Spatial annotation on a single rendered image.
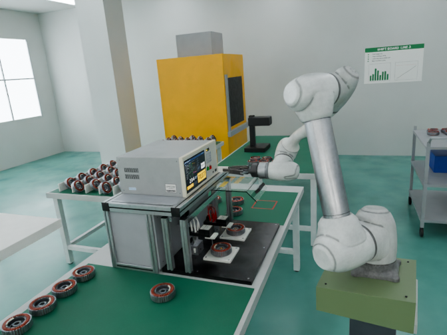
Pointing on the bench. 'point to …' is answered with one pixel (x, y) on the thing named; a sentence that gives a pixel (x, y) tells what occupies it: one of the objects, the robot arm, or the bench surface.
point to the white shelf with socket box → (23, 231)
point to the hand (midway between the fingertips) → (223, 169)
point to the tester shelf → (122, 204)
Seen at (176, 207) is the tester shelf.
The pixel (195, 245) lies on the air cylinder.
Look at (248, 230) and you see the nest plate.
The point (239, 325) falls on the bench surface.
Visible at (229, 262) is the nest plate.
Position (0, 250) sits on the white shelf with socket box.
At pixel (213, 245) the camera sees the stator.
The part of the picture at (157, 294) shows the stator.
